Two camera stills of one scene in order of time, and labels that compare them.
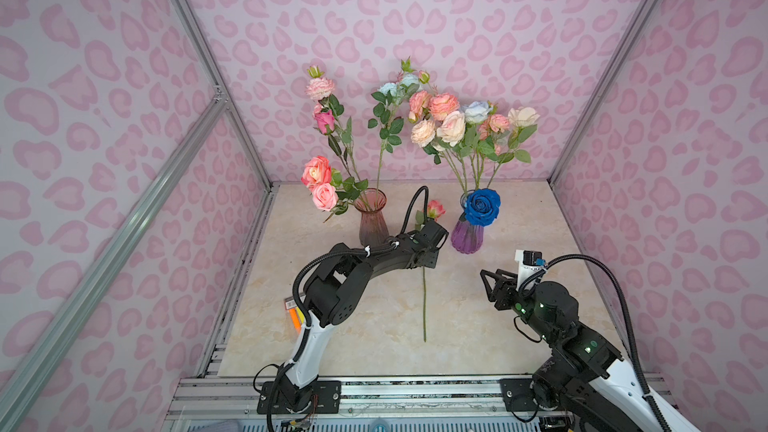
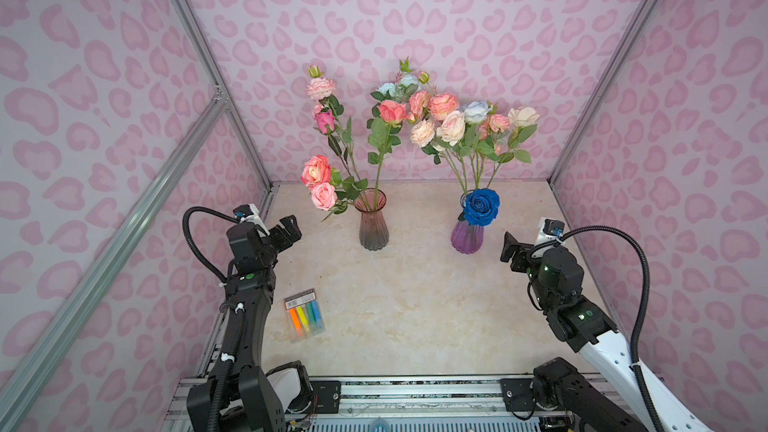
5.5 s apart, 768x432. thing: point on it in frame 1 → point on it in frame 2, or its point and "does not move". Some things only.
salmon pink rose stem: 317,170 does not move
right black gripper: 507,287 → 510,245
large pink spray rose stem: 441,106 does not move
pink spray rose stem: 491,145 does not move
